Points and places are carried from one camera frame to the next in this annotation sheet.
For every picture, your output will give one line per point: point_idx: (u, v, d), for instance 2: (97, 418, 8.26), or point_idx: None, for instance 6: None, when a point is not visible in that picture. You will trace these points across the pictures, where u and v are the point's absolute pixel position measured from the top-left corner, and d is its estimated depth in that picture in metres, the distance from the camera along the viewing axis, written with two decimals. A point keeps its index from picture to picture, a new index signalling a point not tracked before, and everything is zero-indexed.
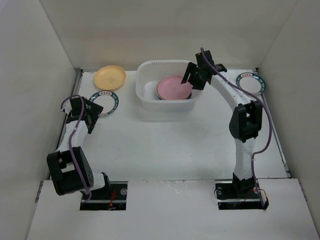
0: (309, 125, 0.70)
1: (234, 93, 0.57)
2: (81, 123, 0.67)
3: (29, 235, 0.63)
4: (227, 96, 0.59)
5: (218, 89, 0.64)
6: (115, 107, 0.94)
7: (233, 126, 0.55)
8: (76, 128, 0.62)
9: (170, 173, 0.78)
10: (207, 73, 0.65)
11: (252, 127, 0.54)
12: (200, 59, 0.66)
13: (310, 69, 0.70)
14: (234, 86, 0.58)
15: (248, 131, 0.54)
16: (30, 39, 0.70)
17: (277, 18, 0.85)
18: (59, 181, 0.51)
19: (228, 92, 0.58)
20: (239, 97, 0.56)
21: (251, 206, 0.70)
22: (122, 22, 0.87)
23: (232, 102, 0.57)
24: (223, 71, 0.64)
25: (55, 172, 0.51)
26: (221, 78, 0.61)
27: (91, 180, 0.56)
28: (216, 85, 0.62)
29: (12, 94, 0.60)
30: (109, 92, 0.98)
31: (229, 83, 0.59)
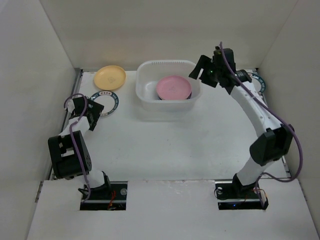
0: (309, 126, 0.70)
1: (261, 112, 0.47)
2: (83, 118, 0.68)
3: (30, 236, 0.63)
4: (249, 113, 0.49)
5: (238, 101, 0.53)
6: (115, 107, 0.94)
7: (254, 149, 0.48)
8: (79, 120, 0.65)
9: (170, 173, 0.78)
10: (227, 81, 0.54)
11: (276, 153, 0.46)
12: (219, 60, 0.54)
13: (310, 69, 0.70)
14: (261, 104, 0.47)
15: (271, 156, 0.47)
16: (30, 38, 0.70)
17: (278, 18, 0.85)
18: (57, 162, 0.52)
19: (252, 110, 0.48)
20: (268, 119, 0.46)
21: (251, 206, 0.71)
22: (122, 22, 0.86)
23: (258, 123, 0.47)
24: (246, 80, 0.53)
25: (55, 152, 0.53)
26: (244, 91, 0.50)
27: (90, 165, 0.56)
28: (237, 96, 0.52)
29: (12, 94, 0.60)
30: (109, 91, 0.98)
31: (255, 99, 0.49)
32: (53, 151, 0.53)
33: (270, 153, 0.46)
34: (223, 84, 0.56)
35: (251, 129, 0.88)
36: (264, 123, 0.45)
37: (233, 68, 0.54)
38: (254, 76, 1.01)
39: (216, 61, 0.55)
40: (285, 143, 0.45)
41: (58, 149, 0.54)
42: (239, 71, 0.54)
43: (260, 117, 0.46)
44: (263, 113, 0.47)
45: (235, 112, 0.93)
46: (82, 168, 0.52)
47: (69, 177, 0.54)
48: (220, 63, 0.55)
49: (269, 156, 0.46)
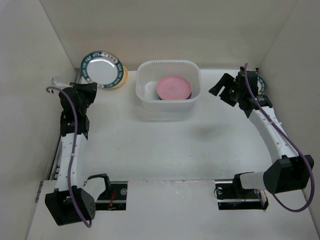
0: (309, 126, 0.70)
1: (278, 138, 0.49)
2: (79, 140, 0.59)
3: (30, 236, 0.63)
4: (267, 138, 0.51)
5: (256, 125, 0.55)
6: (115, 82, 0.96)
7: (269, 178, 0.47)
8: (73, 153, 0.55)
9: (170, 173, 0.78)
10: (246, 104, 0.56)
11: (292, 186, 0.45)
12: (242, 83, 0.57)
13: (310, 69, 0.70)
14: (279, 130, 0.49)
15: (287, 188, 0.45)
16: (29, 38, 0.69)
17: (278, 19, 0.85)
18: (60, 218, 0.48)
19: (270, 135, 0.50)
20: (285, 145, 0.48)
21: (251, 205, 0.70)
22: (122, 22, 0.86)
23: (275, 149, 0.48)
24: (266, 105, 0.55)
25: (55, 210, 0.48)
26: (263, 116, 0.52)
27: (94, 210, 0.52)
28: (255, 120, 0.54)
29: (12, 94, 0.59)
30: (114, 59, 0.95)
31: (273, 124, 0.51)
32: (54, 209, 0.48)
33: (286, 185, 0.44)
34: (242, 107, 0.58)
35: (251, 130, 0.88)
36: (281, 150, 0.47)
37: (255, 92, 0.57)
38: None
39: (240, 83, 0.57)
40: (302, 174, 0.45)
41: (58, 206, 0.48)
42: (260, 96, 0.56)
43: (277, 142, 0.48)
44: (279, 138, 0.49)
45: (235, 112, 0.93)
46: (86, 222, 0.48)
47: None
48: (242, 86, 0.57)
49: (284, 187, 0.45)
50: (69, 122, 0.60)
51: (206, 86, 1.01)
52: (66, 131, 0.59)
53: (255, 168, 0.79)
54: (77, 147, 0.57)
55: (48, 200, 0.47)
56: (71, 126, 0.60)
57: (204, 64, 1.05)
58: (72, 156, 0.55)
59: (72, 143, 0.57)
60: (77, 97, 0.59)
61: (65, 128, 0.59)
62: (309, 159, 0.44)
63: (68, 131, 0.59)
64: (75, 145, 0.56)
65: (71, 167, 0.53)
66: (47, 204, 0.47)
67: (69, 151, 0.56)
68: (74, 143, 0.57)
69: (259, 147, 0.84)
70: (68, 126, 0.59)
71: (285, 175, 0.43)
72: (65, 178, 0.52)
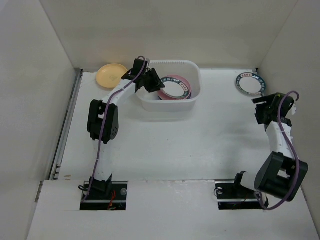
0: (309, 126, 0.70)
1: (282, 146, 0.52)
2: (131, 87, 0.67)
3: (29, 236, 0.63)
4: (273, 144, 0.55)
5: (268, 134, 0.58)
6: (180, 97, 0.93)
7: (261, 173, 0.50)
8: (123, 87, 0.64)
9: (170, 173, 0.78)
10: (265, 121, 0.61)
11: (277, 188, 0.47)
12: (276, 101, 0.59)
13: (310, 70, 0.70)
14: (287, 140, 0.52)
15: (271, 187, 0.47)
16: (30, 38, 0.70)
17: (278, 19, 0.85)
18: (91, 122, 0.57)
19: (276, 139, 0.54)
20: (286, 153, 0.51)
21: (251, 206, 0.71)
22: (122, 22, 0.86)
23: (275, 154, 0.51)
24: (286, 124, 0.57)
25: (91, 114, 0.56)
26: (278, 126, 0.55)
27: (113, 136, 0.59)
28: (270, 129, 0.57)
29: (12, 94, 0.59)
30: (185, 89, 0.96)
31: (284, 134, 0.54)
32: (90, 112, 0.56)
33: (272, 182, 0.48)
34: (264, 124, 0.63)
35: (251, 130, 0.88)
36: (280, 150, 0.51)
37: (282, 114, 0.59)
38: (254, 76, 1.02)
39: (274, 100, 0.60)
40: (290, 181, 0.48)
41: (94, 112, 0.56)
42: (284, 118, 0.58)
43: (280, 145, 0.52)
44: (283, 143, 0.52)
45: (235, 113, 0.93)
46: (101, 137, 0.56)
47: (93, 135, 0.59)
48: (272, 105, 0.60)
49: (270, 184, 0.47)
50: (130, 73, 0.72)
51: (206, 86, 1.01)
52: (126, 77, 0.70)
53: (255, 168, 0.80)
54: (128, 88, 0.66)
55: (92, 103, 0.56)
56: (130, 75, 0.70)
57: (203, 63, 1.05)
58: (121, 89, 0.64)
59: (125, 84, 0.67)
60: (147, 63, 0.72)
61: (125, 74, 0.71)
62: (303, 168, 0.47)
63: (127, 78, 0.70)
64: (128, 85, 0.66)
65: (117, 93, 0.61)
66: (91, 104, 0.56)
67: (121, 86, 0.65)
68: (128, 85, 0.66)
69: (259, 147, 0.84)
70: (128, 74, 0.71)
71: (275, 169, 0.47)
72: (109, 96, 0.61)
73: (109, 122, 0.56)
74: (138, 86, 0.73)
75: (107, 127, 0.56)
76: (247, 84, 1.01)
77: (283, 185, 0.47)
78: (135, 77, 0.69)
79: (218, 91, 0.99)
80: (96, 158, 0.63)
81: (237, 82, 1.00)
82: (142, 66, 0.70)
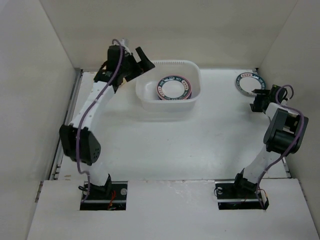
0: (309, 125, 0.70)
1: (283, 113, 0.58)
2: (107, 91, 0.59)
3: (29, 236, 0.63)
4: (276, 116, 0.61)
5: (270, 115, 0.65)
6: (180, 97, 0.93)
7: (267, 132, 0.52)
8: (96, 99, 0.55)
9: (170, 173, 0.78)
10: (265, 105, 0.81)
11: (286, 138, 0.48)
12: (273, 91, 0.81)
13: (310, 69, 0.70)
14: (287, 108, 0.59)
15: (281, 137, 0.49)
16: (30, 38, 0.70)
17: (278, 19, 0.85)
18: (67, 150, 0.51)
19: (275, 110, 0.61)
20: None
21: (251, 206, 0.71)
22: (122, 22, 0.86)
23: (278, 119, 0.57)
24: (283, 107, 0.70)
25: (64, 142, 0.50)
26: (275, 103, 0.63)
27: (95, 158, 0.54)
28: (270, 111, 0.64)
29: (12, 94, 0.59)
30: (187, 87, 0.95)
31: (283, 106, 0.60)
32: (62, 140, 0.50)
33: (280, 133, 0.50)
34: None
35: (251, 130, 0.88)
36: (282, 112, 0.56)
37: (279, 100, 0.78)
38: (254, 76, 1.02)
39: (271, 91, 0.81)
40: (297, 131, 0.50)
41: (67, 141, 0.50)
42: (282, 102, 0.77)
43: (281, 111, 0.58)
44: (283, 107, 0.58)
45: (235, 113, 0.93)
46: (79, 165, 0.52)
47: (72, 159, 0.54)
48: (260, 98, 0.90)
49: (278, 134, 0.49)
50: (104, 72, 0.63)
51: (206, 86, 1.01)
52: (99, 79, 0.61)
53: None
54: (103, 96, 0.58)
55: (62, 131, 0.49)
56: (105, 75, 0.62)
57: (203, 64, 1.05)
58: (95, 102, 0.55)
59: (99, 90, 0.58)
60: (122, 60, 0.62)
61: (99, 75, 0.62)
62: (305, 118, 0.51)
63: (101, 79, 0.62)
64: (102, 92, 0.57)
65: (89, 109, 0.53)
66: (60, 132, 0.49)
67: (95, 95, 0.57)
68: (102, 91, 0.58)
69: (259, 147, 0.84)
70: (102, 74, 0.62)
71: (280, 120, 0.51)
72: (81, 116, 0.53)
73: (86, 149, 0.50)
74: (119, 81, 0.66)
75: (86, 154, 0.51)
76: (247, 84, 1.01)
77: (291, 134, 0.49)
78: (111, 78, 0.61)
79: (218, 91, 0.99)
80: (87, 174, 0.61)
81: (237, 82, 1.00)
82: (118, 62, 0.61)
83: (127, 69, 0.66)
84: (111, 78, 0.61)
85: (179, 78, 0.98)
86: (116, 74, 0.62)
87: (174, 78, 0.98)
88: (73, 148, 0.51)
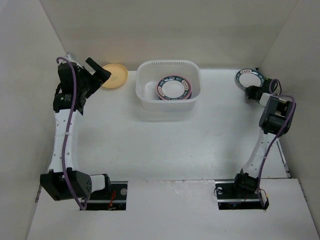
0: (309, 125, 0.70)
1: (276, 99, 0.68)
2: (74, 118, 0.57)
3: (29, 236, 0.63)
4: None
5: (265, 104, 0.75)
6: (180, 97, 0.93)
7: (262, 117, 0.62)
8: (67, 132, 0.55)
9: (170, 173, 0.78)
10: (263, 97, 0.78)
11: (277, 121, 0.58)
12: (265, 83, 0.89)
13: (310, 70, 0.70)
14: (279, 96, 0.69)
15: (273, 120, 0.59)
16: (29, 38, 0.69)
17: (278, 19, 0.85)
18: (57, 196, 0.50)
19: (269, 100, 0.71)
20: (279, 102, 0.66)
21: (251, 206, 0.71)
22: (121, 23, 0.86)
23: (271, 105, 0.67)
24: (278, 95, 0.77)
25: (52, 191, 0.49)
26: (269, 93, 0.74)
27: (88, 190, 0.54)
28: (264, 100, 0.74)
29: (11, 95, 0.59)
30: (187, 87, 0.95)
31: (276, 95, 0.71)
32: (49, 190, 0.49)
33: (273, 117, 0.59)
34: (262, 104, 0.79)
35: (251, 130, 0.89)
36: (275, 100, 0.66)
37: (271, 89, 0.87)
38: (254, 72, 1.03)
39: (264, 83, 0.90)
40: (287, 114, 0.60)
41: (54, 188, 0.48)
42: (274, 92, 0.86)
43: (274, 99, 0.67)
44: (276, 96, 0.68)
45: (235, 113, 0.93)
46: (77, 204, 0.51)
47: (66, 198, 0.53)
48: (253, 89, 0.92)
49: (271, 117, 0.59)
50: (62, 96, 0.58)
51: (207, 86, 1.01)
52: (60, 106, 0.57)
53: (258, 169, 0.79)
54: (72, 125, 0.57)
55: (44, 182, 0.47)
56: (65, 101, 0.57)
57: (203, 64, 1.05)
58: (67, 135, 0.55)
59: (66, 121, 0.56)
60: (78, 77, 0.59)
61: (58, 103, 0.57)
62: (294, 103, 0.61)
63: (62, 106, 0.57)
64: (69, 122, 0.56)
65: (65, 147, 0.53)
66: (42, 184, 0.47)
67: (64, 129, 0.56)
68: (69, 121, 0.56)
69: None
70: (61, 101, 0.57)
71: (271, 106, 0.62)
72: (59, 158, 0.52)
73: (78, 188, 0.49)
74: (83, 100, 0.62)
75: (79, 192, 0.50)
76: (247, 83, 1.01)
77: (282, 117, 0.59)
78: (72, 101, 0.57)
79: (218, 91, 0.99)
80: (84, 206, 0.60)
81: (237, 78, 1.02)
82: (74, 82, 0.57)
83: (86, 86, 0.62)
84: (73, 103, 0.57)
85: (179, 78, 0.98)
86: (76, 95, 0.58)
87: (174, 78, 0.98)
88: (62, 191, 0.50)
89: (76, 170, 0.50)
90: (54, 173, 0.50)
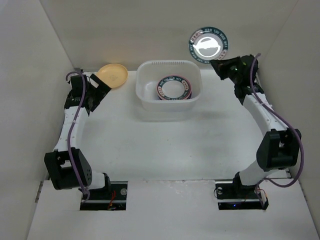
0: (310, 125, 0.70)
1: (268, 116, 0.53)
2: (81, 112, 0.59)
3: (29, 236, 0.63)
4: (259, 118, 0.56)
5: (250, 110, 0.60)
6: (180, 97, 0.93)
7: (261, 153, 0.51)
8: (74, 120, 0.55)
9: (169, 173, 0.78)
10: (241, 80, 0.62)
11: (283, 160, 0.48)
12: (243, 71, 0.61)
13: (310, 69, 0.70)
14: (269, 110, 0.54)
15: (277, 161, 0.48)
16: (29, 38, 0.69)
17: (278, 19, 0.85)
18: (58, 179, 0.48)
19: (258, 112, 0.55)
20: (274, 121, 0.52)
21: (252, 206, 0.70)
22: (121, 22, 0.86)
23: (265, 125, 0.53)
24: (259, 92, 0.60)
25: (53, 171, 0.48)
26: (255, 99, 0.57)
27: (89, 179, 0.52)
28: (250, 106, 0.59)
29: (11, 95, 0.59)
30: (187, 87, 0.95)
31: (264, 105, 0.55)
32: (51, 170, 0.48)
33: (277, 158, 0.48)
34: (237, 92, 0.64)
35: (252, 130, 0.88)
36: (271, 125, 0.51)
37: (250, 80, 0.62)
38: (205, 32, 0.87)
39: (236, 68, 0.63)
40: (291, 148, 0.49)
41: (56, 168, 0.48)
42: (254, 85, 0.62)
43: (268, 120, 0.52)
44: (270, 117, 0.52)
45: (235, 113, 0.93)
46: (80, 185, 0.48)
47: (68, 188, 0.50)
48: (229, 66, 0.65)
49: (275, 159, 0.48)
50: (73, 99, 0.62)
51: (206, 86, 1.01)
52: (70, 105, 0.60)
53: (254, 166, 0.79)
54: (80, 117, 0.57)
55: (48, 159, 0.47)
56: (75, 101, 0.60)
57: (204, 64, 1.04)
58: (74, 123, 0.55)
59: (74, 114, 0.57)
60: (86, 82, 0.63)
61: (68, 103, 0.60)
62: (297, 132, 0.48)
63: (72, 105, 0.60)
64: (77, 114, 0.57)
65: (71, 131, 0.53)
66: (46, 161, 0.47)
67: (71, 118, 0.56)
68: (77, 114, 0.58)
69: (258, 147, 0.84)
70: (71, 101, 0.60)
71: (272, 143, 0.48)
72: (65, 140, 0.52)
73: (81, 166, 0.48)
74: (89, 105, 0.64)
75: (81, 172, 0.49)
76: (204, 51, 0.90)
77: (287, 155, 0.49)
78: (81, 100, 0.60)
79: (218, 91, 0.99)
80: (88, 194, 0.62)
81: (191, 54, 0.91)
82: (83, 83, 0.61)
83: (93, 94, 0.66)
84: (81, 100, 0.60)
85: (179, 78, 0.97)
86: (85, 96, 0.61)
87: (174, 78, 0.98)
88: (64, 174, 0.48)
89: (79, 149, 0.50)
90: (58, 152, 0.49)
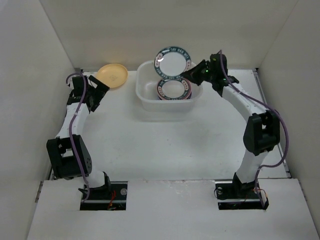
0: (309, 125, 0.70)
1: (246, 102, 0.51)
2: (83, 107, 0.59)
3: (29, 236, 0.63)
4: (238, 106, 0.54)
5: (229, 100, 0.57)
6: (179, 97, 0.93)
7: (248, 139, 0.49)
8: (76, 112, 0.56)
9: (169, 173, 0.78)
10: (216, 75, 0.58)
11: (269, 140, 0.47)
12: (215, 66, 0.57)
13: (310, 69, 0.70)
14: (248, 96, 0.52)
15: (264, 142, 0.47)
16: (29, 37, 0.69)
17: (278, 19, 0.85)
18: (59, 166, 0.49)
19: (237, 101, 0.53)
20: (253, 106, 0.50)
21: (251, 206, 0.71)
22: (121, 22, 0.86)
23: (246, 112, 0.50)
24: (235, 82, 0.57)
25: (54, 157, 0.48)
26: (232, 89, 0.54)
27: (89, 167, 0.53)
28: (228, 96, 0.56)
29: (12, 94, 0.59)
30: (187, 86, 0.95)
31: (242, 93, 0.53)
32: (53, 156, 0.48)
33: (262, 140, 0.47)
34: (214, 87, 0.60)
35: None
36: (251, 110, 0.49)
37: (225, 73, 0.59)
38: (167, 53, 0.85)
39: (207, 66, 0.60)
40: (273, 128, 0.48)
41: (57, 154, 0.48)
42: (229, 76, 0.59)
43: (248, 106, 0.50)
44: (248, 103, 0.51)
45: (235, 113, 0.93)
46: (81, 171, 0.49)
47: (68, 177, 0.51)
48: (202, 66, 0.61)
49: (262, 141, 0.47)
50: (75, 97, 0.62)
51: (206, 86, 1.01)
52: (71, 102, 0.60)
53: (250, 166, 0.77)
54: (81, 111, 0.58)
55: (50, 146, 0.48)
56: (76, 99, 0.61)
57: None
58: (75, 115, 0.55)
59: (75, 108, 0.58)
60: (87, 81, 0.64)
61: (70, 100, 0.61)
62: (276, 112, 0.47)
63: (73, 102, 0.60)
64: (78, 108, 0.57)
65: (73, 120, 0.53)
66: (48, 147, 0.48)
67: (72, 112, 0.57)
68: (78, 107, 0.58)
69: None
70: (73, 99, 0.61)
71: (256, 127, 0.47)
72: (66, 129, 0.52)
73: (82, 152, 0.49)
74: (90, 104, 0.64)
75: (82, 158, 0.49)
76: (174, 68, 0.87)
77: (270, 135, 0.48)
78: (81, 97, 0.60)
79: None
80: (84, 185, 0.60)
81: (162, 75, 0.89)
82: (83, 82, 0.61)
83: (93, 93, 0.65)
84: (82, 96, 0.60)
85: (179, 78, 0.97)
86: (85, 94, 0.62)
87: None
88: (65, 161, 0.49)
89: (80, 136, 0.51)
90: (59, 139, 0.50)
